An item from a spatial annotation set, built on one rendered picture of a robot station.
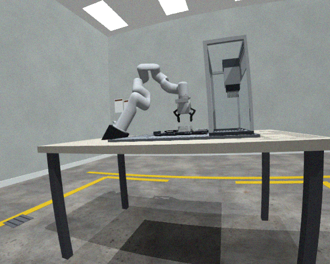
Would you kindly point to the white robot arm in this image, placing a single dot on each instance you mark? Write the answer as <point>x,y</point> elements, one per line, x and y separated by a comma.
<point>141,97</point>

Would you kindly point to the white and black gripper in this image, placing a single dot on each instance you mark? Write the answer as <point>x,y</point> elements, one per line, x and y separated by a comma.
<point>184,108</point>

